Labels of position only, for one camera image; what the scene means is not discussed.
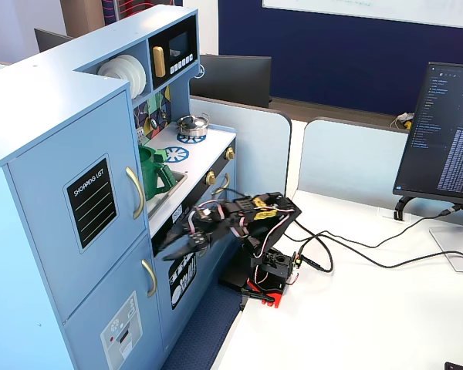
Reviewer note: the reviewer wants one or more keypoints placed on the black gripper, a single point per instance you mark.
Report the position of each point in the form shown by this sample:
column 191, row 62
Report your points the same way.
column 194, row 240

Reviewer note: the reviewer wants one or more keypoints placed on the blue shopping list cabinet door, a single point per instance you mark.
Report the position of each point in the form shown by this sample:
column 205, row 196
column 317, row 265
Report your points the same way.
column 42, row 216

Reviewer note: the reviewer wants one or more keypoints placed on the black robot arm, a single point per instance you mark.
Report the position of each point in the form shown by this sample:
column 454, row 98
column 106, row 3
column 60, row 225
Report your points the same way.
column 274, row 227

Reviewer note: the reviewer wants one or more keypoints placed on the blue ice dispenser print door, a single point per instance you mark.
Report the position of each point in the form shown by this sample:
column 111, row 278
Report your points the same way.
column 88, row 300

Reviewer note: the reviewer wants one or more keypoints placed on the blue toy kitchen cabinet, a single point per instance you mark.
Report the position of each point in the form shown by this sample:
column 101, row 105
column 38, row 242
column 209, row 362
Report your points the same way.
column 42, row 96

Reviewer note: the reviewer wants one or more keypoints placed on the black toy microwave door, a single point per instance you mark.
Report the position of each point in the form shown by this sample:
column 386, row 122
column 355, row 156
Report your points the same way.
column 173, row 36

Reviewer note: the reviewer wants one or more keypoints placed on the gold stove knob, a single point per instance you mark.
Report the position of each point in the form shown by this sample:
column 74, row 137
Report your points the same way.
column 229, row 154
column 210, row 178

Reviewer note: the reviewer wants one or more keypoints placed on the green toy pitcher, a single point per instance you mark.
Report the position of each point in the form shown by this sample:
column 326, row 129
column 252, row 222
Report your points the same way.
column 150, row 173

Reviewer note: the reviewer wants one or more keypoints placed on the silver toy pot with lid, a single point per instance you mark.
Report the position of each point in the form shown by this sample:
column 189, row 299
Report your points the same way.
column 193, row 125

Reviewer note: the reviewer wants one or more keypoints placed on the light blue desk divider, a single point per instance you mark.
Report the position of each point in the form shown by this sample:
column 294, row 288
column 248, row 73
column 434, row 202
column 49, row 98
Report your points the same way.
column 351, row 158
column 254, row 146

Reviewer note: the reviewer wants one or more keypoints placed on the white plate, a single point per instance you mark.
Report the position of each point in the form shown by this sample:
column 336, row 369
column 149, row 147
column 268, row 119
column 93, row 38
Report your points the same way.
column 136, row 79
column 143, row 75
column 113, row 71

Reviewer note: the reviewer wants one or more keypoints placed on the wide black switched-off monitor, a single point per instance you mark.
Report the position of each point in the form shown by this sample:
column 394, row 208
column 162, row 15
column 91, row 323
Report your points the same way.
column 235, row 79

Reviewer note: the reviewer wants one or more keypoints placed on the small dark monitor back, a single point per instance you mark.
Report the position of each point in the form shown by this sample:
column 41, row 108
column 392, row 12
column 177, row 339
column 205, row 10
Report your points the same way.
column 50, row 40

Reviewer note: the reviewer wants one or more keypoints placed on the yellow and white clutter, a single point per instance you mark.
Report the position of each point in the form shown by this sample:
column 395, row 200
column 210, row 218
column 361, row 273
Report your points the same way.
column 405, row 120

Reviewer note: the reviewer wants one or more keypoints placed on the silver monitor stand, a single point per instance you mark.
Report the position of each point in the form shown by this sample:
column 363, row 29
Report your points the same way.
column 453, row 246

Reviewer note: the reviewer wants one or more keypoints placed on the computer monitor showing code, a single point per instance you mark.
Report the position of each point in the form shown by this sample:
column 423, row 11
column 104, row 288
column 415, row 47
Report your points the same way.
column 440, row 127

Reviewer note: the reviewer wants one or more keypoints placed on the whiteboard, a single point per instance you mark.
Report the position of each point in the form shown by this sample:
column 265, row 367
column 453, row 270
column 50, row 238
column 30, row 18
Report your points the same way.
column 370, row 9

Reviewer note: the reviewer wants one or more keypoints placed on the black flat device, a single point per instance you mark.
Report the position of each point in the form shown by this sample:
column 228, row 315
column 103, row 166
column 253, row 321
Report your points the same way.
column 461, row 366

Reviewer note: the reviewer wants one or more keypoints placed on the red robot base mount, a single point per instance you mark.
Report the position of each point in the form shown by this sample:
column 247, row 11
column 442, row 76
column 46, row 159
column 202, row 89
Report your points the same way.
column 276, row 300

